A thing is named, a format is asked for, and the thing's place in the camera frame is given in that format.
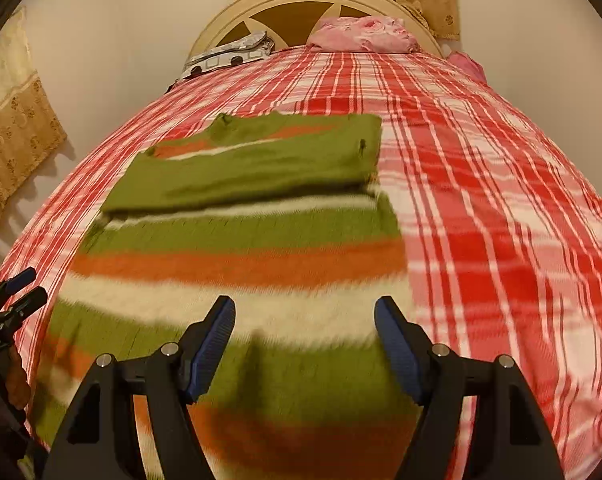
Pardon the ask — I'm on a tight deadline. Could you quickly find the pink cloth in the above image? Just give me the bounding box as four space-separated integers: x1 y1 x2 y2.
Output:
448 51 488 81

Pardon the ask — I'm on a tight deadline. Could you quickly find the cream arched wooden headboard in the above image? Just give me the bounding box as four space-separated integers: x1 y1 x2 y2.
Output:
188 0 444 68

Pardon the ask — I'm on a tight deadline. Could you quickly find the red plaid bed sheet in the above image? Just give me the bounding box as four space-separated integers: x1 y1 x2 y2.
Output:
0 45 602 480

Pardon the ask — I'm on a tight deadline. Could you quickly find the green striped knit sweater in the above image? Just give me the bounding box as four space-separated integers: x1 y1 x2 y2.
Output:
28 112 432 480

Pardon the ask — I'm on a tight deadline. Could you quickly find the wide beige floral curtain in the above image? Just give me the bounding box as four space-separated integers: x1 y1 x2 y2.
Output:
0 7 68 251

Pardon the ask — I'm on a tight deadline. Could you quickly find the pink floral pillow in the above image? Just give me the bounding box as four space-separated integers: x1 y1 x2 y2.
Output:
307 16 422 54

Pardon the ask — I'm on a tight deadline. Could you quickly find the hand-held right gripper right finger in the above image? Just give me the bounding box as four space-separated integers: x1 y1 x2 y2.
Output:
373 296 564 480

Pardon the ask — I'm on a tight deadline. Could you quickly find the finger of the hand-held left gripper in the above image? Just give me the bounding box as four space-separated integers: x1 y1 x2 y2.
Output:
0 287 48 327
0 266 38 311

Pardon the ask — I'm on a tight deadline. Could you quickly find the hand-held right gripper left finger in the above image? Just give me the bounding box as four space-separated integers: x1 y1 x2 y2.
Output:
43 295 237 480

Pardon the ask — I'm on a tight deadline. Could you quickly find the person's left hand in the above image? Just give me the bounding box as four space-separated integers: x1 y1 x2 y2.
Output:
5 344 30 410

